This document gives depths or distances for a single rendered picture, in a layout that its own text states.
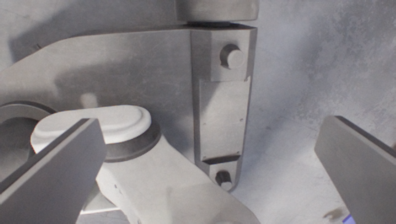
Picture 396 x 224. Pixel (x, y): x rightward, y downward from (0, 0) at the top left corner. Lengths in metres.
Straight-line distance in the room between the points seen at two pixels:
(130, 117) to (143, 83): 0.13
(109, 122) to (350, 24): 0.84
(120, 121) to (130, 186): 0.11
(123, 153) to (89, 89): 0.20
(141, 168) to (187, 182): 0.08
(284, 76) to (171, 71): 0.45
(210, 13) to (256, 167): 0.73
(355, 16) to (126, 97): 0.81
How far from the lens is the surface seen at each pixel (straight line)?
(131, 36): 0.45
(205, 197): 0.26
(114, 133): 0.34
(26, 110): 0.55
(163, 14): 0.61
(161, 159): 0.34
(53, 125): 0.41
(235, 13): 0.44
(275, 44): 0.73
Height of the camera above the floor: 0.61
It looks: 60 degrees down
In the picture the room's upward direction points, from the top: 158 degrees clockwise
